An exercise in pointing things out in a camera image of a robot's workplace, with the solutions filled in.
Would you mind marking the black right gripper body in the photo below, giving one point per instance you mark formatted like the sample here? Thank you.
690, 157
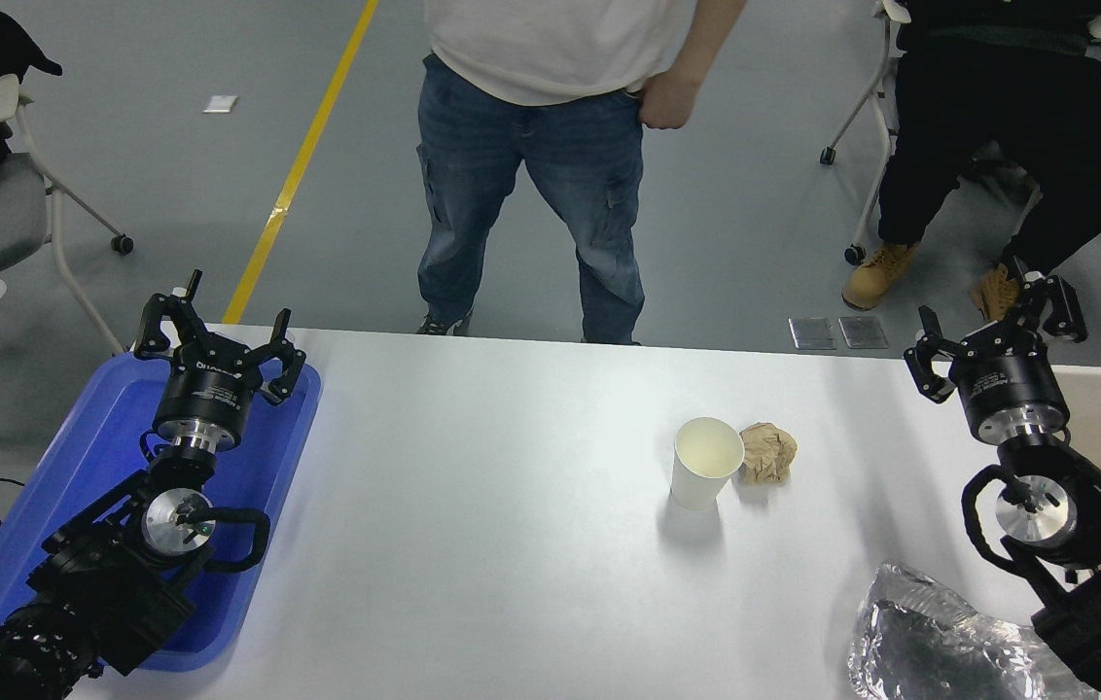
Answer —
1012, 379

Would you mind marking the white paper cup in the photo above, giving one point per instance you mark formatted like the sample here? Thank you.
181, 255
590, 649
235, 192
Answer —
701, 476

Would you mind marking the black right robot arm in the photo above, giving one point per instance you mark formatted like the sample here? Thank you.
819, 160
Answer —
1095, 622

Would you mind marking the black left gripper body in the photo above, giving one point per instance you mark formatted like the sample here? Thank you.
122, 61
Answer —
205, 394

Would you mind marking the crumpled silver foil tray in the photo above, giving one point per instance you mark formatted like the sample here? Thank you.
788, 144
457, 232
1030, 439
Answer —
940, 642

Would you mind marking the silver floor plate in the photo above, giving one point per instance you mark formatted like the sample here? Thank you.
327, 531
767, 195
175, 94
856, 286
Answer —
863, 332
811, 333

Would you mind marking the crumpled tan paper ball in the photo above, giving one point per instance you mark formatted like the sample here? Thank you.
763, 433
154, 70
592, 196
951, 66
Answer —
768, 454

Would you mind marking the person's left forearm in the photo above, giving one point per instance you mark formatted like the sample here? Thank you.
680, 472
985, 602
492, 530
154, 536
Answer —
711, 34

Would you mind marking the white wheeled chair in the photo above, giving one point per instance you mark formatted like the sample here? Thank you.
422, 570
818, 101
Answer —
876, 87

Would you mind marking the person's left hand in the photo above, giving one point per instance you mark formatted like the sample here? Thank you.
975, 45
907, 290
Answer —
669, 102

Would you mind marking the person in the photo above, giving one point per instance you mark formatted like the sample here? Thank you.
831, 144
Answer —
998, 117
512, 175

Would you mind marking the blue plastic tray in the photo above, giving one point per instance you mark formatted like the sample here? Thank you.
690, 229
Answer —
84, 457

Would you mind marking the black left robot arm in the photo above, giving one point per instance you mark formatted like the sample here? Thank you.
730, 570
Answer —
113, 583

